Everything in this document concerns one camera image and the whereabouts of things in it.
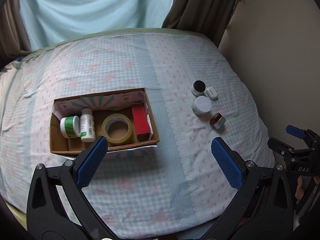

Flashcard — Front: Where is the red lid silver jar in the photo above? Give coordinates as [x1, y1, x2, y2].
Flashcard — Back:
[209, 113, 226, 129]

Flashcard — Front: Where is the white jar green label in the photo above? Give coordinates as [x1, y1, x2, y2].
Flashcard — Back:
[60, 116, 81, 139]

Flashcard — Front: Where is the white earbuds case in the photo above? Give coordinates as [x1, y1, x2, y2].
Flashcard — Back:
[205, 87, 218, 100]

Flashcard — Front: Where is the white lid jar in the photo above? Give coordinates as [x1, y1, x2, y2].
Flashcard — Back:
[191, 96, 212, 116]

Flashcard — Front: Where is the white pill bottle green label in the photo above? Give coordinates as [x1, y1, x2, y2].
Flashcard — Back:
[80, 108, 96, 142]

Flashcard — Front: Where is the black lid cream jar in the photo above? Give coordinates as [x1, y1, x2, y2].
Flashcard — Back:
[191, 80, 206, 96]

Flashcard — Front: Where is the yellow tape roll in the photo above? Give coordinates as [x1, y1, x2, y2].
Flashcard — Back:
[101, 113, 133, 146]

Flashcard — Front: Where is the red cosmetic box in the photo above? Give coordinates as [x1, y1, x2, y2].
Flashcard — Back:
[131, 103, 151, 137]

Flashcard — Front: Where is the person's right hand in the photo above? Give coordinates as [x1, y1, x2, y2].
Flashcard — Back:
[295, 176, 320, 199]

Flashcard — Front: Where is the open cardboard box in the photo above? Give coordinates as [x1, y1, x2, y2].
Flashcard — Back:
[49, 88, 159, 159]

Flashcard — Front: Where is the right brown curtain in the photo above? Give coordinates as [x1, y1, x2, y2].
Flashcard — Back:
[162, 0, 240, 47]

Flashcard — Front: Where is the brown curtain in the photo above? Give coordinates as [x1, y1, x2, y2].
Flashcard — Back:
[162, 0, 240, 47]
[1, 0, 32, 67]

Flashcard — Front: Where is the left brown curtain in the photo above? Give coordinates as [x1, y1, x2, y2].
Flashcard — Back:
[1, 0, 32, 67]

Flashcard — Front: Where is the light blue hanging cloth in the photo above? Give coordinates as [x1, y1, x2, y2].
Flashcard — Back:
[20, 0, 173, 50]

